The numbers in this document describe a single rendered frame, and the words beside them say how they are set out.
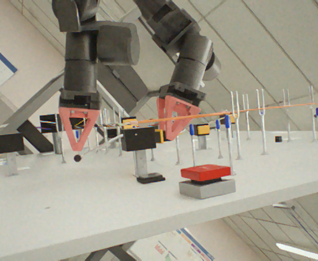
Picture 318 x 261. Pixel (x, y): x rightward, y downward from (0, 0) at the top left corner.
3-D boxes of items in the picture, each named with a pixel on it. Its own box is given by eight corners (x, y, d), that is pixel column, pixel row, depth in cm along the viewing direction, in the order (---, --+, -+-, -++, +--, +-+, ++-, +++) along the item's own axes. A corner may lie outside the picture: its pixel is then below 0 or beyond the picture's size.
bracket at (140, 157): (132, 175, 72) (130, 149, 71) (145, 173, 72) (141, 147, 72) (138, 178, 67) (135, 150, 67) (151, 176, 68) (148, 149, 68)
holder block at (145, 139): (122, 150, 71) (119, 128, 71) (150, 146, 72) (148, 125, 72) (127, 151, 67) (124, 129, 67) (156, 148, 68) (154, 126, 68)
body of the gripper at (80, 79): (94, 107, 72) (95, 68, 72) (102, 104, 62) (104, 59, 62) (58, 105, 70) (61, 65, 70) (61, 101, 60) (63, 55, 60)
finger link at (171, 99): (176, 144, 75) (190, 100, 76) (189, 146, 69) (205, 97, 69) (145, 133, 74) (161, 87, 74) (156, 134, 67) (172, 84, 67)
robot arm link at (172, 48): (148, 35, 75) (179, 4, 74) (168, 56, 86) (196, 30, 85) (183, 74, 71) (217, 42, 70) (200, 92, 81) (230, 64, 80)
